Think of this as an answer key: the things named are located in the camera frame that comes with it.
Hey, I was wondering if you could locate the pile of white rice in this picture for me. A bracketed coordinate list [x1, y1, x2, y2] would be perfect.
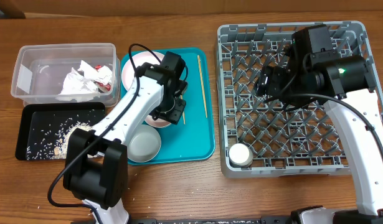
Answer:
[25, 118, 93, 161]

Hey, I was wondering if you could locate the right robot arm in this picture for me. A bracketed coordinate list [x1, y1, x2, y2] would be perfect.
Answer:
[254, 24, 383, 223]

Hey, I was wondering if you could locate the right wooden chopstick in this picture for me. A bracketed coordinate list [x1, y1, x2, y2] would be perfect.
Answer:
[197, 55, 207, 118]

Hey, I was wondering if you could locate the pink bowl with rice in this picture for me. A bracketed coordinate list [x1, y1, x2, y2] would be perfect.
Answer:
[145, 115, 171, 128]

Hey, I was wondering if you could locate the grey shallow bowl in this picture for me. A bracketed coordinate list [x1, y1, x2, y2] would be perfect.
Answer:
[128, 124, 161, 163]

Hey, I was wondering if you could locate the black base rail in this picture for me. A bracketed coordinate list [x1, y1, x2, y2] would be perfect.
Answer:
[70, 204, 348, 224]

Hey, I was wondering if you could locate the large white plate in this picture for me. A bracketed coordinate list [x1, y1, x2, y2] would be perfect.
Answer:
[121, 51, 164, 90]

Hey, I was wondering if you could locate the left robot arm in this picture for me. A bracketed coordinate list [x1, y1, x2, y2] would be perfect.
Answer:
[62, 52, 187, 223]

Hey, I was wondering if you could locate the teal serving tray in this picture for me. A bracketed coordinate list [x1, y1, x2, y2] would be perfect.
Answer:
[120, 47, 216, 166]

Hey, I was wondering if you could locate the black rectangular tray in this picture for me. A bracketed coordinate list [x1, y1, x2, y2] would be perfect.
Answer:
[15, 102, 105, 161]

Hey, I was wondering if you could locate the white cup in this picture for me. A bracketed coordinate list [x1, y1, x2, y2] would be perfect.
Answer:
[229, 143, 253, 167]

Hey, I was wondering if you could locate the wooden chopstick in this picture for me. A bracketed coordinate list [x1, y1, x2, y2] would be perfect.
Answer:
[180, 95, 186, 125]
[197, 55, 207, 118]

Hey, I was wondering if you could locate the grey plastic dish rack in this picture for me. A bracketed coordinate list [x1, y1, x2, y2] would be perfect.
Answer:
[215, 21, 383, 179]

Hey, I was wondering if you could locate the clear plastic bin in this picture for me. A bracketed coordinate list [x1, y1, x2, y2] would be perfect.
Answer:
[11, 43, 120, 106]

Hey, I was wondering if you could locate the white paper wrapper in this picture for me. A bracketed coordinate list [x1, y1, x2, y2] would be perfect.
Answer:
[60, 60, 113, 95]

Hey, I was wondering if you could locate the left wooden chopstick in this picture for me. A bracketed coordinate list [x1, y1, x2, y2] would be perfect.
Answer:
[180, 95, 186, 125]

